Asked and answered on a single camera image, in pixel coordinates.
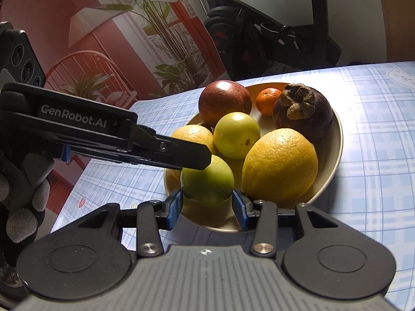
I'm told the black exercise bike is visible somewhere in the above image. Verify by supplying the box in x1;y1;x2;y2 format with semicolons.
204;0;341;81

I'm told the gloved left hand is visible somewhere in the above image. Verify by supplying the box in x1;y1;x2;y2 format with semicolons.
1;153;54;300

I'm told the brown wooden cabinet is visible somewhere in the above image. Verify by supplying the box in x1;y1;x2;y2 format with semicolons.
381;0;414;62

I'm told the green round fruit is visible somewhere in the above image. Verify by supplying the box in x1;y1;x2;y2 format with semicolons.
180;155;234;208
213;112;261;159

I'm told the red plant backdrop poster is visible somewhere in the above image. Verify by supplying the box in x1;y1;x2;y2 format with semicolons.
0;0;228;214

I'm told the beige round plate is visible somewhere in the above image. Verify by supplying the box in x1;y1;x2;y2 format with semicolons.
163;81;344;233

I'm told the blue plaid tablecloth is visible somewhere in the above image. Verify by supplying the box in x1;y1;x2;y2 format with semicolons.
54;62;414;310

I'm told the purple mangosteen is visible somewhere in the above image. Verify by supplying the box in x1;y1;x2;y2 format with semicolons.
272;83;333;143

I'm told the red passion fruit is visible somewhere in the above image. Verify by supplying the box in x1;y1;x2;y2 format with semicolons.
198;80;253;127

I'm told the small orange mandarin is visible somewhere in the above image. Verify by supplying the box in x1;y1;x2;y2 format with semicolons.
255;88;281;117

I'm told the large yellow lemon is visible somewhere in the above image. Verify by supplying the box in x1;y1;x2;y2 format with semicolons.
240;129;319;208

